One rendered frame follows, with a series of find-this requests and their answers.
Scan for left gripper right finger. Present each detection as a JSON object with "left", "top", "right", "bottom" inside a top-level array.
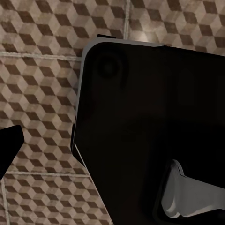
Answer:
[{"left": 210, "top": 124, "right": 225, "bottom": 162}]

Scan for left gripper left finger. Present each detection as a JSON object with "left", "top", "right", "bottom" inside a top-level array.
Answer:
[{"left": 0, "top": 125, "right": 24, "bottom": 181}]

